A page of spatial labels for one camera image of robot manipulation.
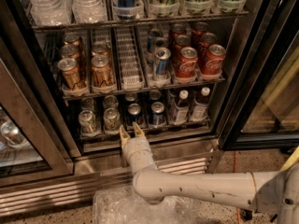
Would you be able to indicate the can behind left door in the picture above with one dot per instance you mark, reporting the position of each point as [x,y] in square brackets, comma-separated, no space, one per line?
[14,136]

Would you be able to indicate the slim red bull can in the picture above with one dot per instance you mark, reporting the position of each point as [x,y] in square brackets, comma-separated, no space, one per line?
[153,33]
[159,42]
[161,62]

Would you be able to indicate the red coca-cola can back right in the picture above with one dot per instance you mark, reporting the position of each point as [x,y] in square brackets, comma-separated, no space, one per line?
[198,29]

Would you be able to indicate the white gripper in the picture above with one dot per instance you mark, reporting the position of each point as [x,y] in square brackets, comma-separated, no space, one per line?
[135,146]

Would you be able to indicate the gold can middle left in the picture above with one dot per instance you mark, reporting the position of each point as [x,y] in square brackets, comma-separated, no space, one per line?
[70,51]

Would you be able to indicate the red coca-cola can front right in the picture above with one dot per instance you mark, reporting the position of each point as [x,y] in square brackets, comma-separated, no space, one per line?
[213,59]

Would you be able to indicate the clear plastic bin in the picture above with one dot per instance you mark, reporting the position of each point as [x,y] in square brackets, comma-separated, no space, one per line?
[122,205]

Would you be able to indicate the gold can front left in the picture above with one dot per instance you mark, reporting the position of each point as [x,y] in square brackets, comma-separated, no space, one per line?
[70,71]

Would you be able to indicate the red coca-cola can middle right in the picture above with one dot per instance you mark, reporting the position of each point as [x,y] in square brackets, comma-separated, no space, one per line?
[206,40]

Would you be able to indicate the clear water bottle left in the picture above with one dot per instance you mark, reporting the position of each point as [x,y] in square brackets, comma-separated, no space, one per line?
[51,12]

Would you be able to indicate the clear water bottle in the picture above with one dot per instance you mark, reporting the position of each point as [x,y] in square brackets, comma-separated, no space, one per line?
[51,12]
[89,11]

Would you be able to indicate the silver can front far left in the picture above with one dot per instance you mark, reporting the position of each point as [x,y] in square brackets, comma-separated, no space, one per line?
[87,121]

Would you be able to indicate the slim red bull can middle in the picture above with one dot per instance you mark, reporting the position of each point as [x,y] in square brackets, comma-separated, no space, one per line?
[159,42]

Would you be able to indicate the gold can front right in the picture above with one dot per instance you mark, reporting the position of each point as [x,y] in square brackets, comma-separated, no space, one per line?
[102,71]

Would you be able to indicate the slim red bull can back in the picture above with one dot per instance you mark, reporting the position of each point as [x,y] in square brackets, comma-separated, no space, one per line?
[153,33]

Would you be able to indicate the glass fridge door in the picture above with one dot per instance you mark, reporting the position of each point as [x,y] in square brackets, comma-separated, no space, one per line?
[264,112]
[25,111]

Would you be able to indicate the red coca-cola can middle left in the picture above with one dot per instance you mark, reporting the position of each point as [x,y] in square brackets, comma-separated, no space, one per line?
[181,41]

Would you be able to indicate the left glass fridge door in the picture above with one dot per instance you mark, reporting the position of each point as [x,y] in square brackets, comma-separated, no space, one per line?
[25,111]

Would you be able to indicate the silver can back far left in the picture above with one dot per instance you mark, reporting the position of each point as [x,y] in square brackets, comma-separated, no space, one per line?
[88,104]

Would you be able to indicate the gold can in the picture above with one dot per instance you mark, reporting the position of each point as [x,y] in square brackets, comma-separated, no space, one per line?
[70,51]
[100,49]
[74,39]
[70,71]
[102,71]

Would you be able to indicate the right glass fridge door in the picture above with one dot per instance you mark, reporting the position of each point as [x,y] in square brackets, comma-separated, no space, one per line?
[264,112]

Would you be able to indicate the red bull can top shelf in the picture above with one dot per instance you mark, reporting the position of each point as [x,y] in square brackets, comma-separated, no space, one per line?
[125,9]

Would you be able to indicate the stainless fridge base grille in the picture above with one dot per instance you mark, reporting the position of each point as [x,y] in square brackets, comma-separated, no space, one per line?
[106,171]

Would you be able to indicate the gold can back left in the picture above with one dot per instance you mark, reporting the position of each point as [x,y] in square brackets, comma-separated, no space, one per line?
[74,39]

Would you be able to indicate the white cap bottle right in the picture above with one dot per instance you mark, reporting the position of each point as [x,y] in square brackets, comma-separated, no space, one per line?
[200,104]

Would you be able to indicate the white cap bottle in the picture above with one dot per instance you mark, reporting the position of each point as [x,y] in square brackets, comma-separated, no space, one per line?
[179,108]
[200,104]

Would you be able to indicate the clear water bottle right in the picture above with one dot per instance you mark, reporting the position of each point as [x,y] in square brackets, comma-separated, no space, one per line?
[89,11]

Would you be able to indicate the gold can back right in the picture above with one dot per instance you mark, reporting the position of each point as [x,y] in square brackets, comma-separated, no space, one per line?
[100,49]

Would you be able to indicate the red coca-cola can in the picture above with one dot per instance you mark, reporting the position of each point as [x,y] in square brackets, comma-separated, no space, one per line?
[181,41]
[175,30]
[187,60]
[206,40]
[198,29]
[213,59]

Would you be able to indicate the red coca-cola can front left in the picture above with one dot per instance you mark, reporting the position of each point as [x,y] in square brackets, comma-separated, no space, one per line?
[187,60]

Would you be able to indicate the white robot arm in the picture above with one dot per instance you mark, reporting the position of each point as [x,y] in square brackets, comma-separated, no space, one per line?
[264,192]

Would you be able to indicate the slim red bull can front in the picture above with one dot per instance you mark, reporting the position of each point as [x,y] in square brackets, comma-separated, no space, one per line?
[161,62]

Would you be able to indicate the red coca-cola can back left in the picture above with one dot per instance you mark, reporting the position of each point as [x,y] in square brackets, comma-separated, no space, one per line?
[175,30]

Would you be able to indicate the empty white can tray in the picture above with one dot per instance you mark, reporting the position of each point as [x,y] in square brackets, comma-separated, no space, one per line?
[130,69]

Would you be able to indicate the silver can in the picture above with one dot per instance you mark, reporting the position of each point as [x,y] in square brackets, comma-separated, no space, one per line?
[110,101]
[88,104]
[112,119]
[87,121]

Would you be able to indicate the white cap bottle left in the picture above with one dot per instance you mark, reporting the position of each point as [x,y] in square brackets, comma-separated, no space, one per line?
[179,108]

